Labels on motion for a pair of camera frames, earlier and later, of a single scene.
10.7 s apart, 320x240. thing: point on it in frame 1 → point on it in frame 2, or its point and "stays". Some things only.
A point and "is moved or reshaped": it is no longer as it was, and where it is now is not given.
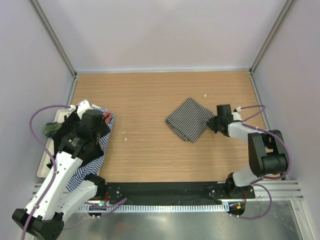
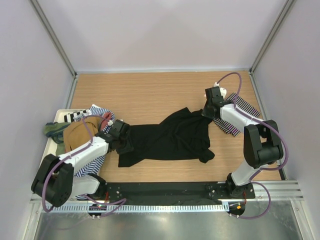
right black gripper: (211, 123) → (206, 113)
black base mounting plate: (172, 192) stays
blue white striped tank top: (92, 165) stays
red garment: (107, 115) stays
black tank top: (93, 151) is moved or reshaped
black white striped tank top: (190, 119) → (241, 105)
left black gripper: (104, 127) → (129, 147)
